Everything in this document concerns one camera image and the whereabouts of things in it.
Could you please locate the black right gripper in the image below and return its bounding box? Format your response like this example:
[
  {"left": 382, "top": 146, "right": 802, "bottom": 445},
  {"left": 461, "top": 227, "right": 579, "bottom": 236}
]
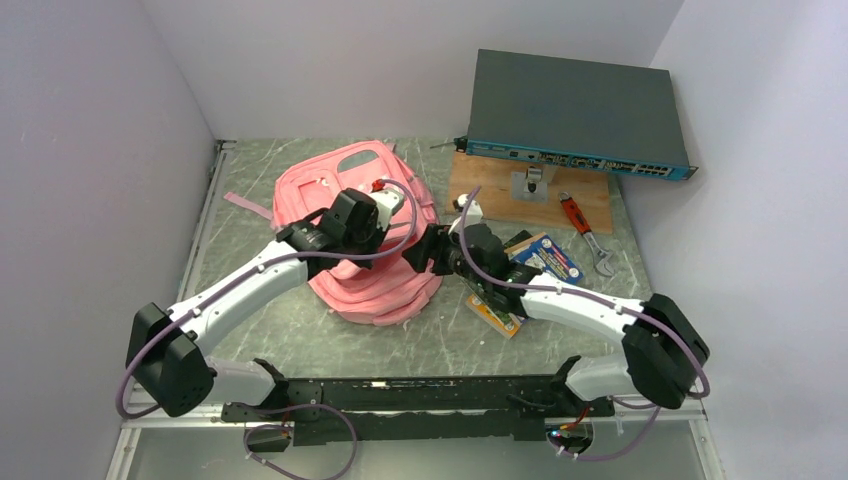
[{"left": 403, "top": 222, "right": 490, "bottom": 289}]

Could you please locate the pink student backpack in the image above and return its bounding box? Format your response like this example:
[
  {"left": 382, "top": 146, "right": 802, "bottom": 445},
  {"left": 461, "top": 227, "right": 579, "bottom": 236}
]
[{"left": 224, "top": 140, "right": 441, "bottom": 326}]

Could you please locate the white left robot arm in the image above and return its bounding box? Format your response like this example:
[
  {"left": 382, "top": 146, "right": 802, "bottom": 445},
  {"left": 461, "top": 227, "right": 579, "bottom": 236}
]
[{"left": 122, "top": 179, "right": 415, "bottom": 420}]

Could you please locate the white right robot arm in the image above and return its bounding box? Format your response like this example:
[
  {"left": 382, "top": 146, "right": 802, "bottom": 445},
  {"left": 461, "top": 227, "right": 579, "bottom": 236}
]
[{"left": 403, "top": 224, "right": 710, "bottom": 415}]

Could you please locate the wooden board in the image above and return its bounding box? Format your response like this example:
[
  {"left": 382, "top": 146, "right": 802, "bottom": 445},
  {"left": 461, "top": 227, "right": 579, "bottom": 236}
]
[{"left": 445, "top": 152, "right": 613, "bottom": 234}]

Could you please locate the blue sticker book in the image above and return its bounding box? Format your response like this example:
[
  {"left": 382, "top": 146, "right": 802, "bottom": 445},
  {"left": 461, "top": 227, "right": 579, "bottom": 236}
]
[{"left": 508, "top": 233, "right": 584, "bottom": 285}]

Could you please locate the orange adjustable wrench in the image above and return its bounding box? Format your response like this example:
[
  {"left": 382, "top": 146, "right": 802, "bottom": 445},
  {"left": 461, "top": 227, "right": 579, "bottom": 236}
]
[{"left": 558, "top": 192, "right": 615, "bottom": 277}]

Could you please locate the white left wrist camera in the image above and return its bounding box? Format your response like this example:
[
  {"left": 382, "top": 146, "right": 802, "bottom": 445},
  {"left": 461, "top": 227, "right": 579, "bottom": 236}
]
[{"left": 369, "top": 179, "right": 406, "bottom": 218}]

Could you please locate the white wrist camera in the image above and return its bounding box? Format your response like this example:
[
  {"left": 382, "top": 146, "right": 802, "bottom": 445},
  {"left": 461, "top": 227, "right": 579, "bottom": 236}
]
[
  {"left": 369, "top": 179, "right": 406, "bottom": 218},
  {"left": 449, "top": 194, "right": 483, "bottom": 233}
]

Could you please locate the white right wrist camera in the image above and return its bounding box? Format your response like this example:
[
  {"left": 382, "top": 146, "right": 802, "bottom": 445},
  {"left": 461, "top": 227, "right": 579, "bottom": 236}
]
[{"left": 449, "top": 194, "right": 483, "bottom": 233}]

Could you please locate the grey metal bracket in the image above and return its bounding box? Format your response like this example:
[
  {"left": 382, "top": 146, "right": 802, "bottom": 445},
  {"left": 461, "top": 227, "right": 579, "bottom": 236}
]
[{"left": 510, "top": 166, "right": 556, "bottom": 203}]

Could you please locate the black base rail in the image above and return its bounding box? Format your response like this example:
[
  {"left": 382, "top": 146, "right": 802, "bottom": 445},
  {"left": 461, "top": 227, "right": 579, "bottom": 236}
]
[{"left": 221, "top": 374, "right": 615, "bottom": 446}]

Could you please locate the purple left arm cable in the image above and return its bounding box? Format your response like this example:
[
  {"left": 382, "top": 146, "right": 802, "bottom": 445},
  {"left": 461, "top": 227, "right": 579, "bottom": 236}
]
[{"left": 115, "top": 177, "right": 419, "bottom": 420}]

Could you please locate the blue network switch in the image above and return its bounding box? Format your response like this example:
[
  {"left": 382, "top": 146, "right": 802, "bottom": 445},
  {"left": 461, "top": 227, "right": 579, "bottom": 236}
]
[{"left": 457, "top": 49, "right": 697, "bottom": 181}]

